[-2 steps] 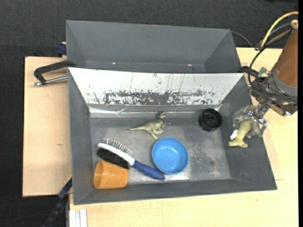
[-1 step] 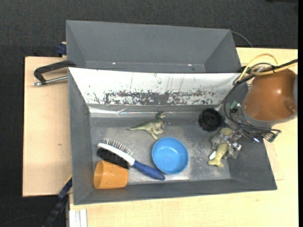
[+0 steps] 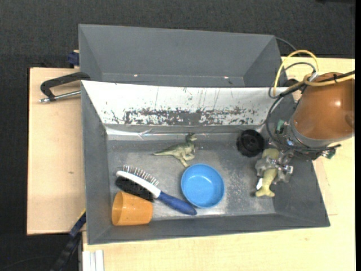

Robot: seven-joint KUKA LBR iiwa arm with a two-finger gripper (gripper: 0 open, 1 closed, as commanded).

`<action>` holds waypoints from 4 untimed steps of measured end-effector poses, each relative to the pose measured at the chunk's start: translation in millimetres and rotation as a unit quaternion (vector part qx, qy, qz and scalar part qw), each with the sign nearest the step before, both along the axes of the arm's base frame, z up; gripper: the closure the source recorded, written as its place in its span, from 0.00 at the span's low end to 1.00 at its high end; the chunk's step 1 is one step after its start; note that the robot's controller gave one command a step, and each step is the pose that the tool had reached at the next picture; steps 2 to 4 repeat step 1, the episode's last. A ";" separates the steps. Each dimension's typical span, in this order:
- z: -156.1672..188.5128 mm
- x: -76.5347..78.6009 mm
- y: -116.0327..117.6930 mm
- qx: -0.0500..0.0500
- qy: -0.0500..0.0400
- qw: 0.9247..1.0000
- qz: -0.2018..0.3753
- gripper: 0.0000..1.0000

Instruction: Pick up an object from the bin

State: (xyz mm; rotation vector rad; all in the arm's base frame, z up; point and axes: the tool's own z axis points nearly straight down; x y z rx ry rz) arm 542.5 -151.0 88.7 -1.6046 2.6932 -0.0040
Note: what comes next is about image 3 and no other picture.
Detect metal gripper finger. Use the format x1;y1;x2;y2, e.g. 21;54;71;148
255;157;279;178
275;164;294;185

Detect yellow-green toy animal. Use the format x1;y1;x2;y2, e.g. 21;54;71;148
254;147;280;198

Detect black ribbed round knob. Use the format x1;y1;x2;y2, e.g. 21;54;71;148
235;129;265;158

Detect blue bowl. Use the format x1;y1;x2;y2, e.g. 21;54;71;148
180;163;226;209

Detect green toy dinosaur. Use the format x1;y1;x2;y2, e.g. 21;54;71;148
152;132;198;168

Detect white and blue hairbrush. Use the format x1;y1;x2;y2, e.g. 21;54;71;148
115;164;197;216

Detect orange plastic cup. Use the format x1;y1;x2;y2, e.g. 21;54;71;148
111;190;154;226

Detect grey metal bin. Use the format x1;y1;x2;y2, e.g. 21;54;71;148
77;23;331;245

